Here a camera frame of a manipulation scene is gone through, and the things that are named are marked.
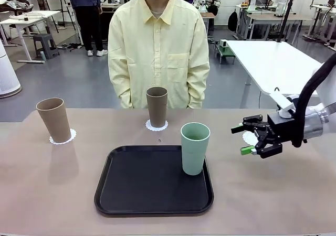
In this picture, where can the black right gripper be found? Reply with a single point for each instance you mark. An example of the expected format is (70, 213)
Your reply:
(282, 126)

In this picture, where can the white scalloped paper coaster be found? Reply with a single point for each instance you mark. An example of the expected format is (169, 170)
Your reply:
(74, 135)
(147, 126)
(248, 137)

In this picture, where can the brown plastic cup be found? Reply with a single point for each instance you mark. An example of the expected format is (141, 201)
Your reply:
(53, 120)
(156, 107)

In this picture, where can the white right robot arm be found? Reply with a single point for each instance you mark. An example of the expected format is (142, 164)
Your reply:
(328, 94)

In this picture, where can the person's right forearm yellow sleeve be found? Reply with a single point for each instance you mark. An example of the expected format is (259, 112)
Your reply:
(119, 86)

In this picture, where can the person's left forearm yellow sleeve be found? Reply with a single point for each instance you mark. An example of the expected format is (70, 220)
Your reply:
(198, 86)

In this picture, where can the mint green plastic cup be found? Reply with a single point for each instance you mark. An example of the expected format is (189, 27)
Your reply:
(194, 157)

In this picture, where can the large white table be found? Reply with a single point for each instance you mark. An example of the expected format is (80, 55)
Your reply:
(275, 63)

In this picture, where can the green low stool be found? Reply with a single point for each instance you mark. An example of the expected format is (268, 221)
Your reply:
(227, 53)

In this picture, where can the small white box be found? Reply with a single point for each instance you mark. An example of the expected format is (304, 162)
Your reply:
(224, 44)

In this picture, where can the black backpack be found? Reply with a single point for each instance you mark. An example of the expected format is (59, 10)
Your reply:
(233, 21)

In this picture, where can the wooden top desk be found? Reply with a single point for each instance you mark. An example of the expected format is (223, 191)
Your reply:
(278, 17)

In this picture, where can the black plastic tray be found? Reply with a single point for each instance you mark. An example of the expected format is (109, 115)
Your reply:
(147, 188)

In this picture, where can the black tripod pole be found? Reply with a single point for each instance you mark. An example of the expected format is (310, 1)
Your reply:
(288, 10)

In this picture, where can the person in yellow shirt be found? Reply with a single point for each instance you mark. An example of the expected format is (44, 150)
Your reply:
(157, 49)

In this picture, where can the seated person in patterned sweater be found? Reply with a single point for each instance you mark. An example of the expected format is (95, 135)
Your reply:
(214, 1)

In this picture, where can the standing person in blue top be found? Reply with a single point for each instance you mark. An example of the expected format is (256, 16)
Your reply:
(88, 18)

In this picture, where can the grey plastic step stool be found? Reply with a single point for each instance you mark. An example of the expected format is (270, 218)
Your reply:
(46, 43)

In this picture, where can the white cylindrical air purifier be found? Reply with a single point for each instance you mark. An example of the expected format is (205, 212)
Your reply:
(8, 73)

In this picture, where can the white desk with clutter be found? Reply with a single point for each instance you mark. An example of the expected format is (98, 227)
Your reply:
(15, 21)

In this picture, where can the dark clothes pile on desk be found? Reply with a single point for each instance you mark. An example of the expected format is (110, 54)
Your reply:
(15, 4)

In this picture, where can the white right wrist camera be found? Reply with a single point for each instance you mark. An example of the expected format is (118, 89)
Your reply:
(282, 102)

